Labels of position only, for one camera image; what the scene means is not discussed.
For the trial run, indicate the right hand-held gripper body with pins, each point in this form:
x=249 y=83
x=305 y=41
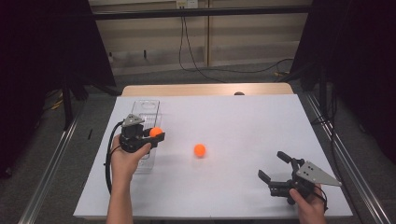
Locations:
x=313 y=174

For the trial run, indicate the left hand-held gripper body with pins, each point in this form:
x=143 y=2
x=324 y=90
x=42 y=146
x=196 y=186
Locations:
x=132 y=140

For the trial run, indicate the orange ball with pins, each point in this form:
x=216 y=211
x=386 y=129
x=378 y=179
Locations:
x=199 y=150
x=155 y=132

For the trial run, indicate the clear plastic tray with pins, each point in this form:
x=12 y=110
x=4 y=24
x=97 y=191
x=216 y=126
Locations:
x=146 y=105

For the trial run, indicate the person's left hand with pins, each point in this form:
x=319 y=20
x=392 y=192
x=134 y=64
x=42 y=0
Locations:
x=124 y=165

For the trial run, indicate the person's right hand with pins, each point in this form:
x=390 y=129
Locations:
x=309 y=211

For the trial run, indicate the black pen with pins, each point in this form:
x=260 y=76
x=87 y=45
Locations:
x=90 y=134

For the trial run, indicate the white table cover board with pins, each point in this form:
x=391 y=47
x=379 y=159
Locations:
x=249 y=130

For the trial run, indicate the black metal stand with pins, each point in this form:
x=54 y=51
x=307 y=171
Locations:
x=67 y=102
x=323 y=93

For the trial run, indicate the dark round table grommet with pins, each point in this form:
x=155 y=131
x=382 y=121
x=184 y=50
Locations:
x=239 y=93

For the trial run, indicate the yellow plug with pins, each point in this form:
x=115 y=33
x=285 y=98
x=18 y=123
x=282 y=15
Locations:
x=281 y=73

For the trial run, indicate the dark curtain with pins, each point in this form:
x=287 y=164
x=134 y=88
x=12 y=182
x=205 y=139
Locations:
x=358 y=62
x=37 y=62

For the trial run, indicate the black horizontal bar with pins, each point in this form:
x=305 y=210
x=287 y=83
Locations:
x=186 y=13

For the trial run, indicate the aluminium floor rail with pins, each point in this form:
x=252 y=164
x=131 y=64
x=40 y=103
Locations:
x=358 y=183
x=46 y=180

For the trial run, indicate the white wall socket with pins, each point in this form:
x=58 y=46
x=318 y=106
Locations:
x=186 y=3

